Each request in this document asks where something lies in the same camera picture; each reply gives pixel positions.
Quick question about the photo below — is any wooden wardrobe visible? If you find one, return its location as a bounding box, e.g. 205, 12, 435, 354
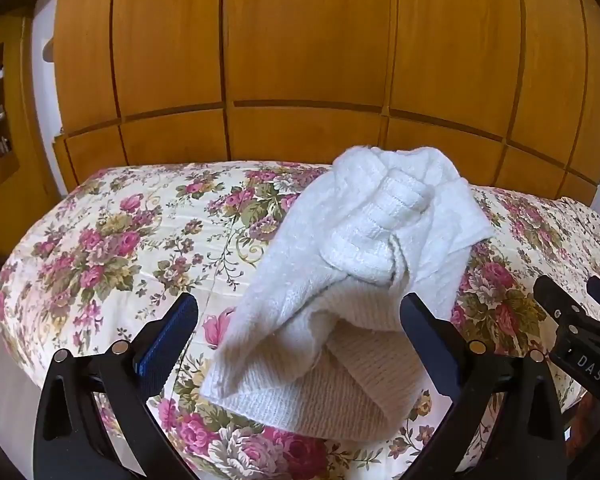
52, 0, 600, 203

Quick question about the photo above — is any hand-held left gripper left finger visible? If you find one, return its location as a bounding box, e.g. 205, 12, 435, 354
32, 292, 201, 480

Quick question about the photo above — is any wooden shelf unit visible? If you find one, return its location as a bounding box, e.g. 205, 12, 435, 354
0, 15, 58, 261

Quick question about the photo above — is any floral bedspread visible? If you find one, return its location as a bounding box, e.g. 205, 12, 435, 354
0, 161, 600, 480

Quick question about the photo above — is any white towel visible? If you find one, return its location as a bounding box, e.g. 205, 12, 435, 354
200, 145, 496, 442

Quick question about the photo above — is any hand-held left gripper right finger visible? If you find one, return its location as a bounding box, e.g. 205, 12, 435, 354
400, 292, 566, 480

